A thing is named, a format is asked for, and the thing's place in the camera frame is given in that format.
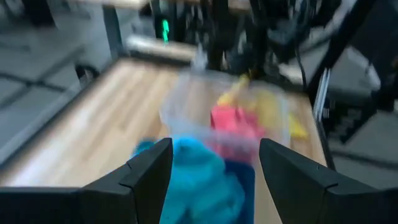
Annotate black metal frame post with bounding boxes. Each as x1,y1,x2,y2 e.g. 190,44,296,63
306,0,377,94

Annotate clear plastic bin with label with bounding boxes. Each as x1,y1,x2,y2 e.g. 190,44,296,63
160,70,292,162

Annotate blue plastic bin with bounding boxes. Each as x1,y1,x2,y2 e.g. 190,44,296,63
223,158,256,224

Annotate pink microfiber towel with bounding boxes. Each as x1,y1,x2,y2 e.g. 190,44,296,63
210,105,267,162

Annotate silver aluminum rail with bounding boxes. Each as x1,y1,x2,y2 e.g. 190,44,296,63
312,68,331,122

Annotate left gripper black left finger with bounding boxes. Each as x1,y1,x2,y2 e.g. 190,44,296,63
0,138,174,224

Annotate teal microfiber towel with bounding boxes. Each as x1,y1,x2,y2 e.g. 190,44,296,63
132,136,246,224

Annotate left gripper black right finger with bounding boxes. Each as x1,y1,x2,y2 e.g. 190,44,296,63
259,138,398,224

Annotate yellow microfiber towel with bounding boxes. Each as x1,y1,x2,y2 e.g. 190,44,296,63
216,74,308,139

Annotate black curved chair back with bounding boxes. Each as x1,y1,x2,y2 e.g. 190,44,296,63
74,63,101,88

